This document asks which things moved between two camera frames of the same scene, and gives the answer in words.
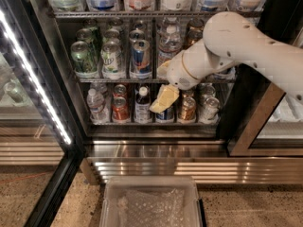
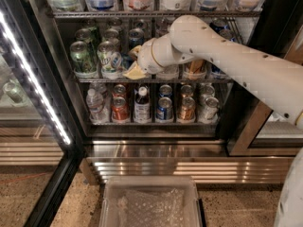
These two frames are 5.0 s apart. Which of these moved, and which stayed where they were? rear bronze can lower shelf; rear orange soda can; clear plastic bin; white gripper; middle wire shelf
Moved: white gripper
Stayed: rear bronze can lower shelf; rear orange soda can; clear plastic bin; middle wire shelf
